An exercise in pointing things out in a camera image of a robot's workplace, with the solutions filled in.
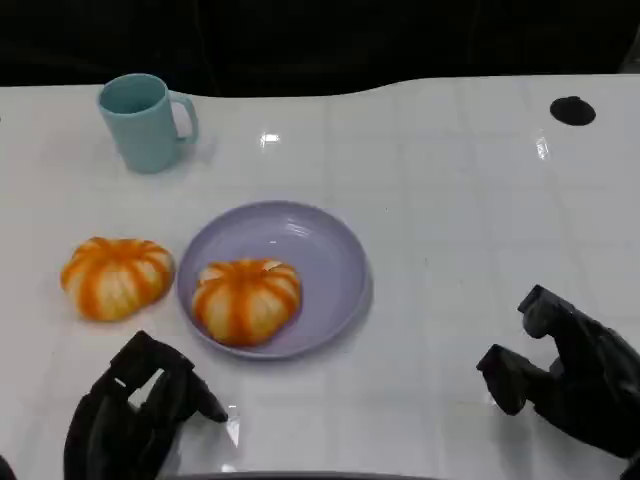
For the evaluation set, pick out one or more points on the pale green mug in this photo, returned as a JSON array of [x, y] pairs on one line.
[[140, 132]]

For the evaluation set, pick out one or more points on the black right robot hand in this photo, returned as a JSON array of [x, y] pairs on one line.
[[595, 380]]

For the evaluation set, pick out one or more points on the lilac plate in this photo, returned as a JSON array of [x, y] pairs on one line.
[[325, 250]]

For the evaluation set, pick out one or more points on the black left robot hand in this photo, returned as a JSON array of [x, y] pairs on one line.
[[110, 440]]

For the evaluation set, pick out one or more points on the grey robot torso rim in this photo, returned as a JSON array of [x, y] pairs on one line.
[[290, 476]]

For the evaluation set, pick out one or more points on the black round table grommet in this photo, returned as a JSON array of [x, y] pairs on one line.
[[573, 110]]

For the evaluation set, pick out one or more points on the orange and white bread roll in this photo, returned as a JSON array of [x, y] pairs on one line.
[[245, 305], [115, 280]]

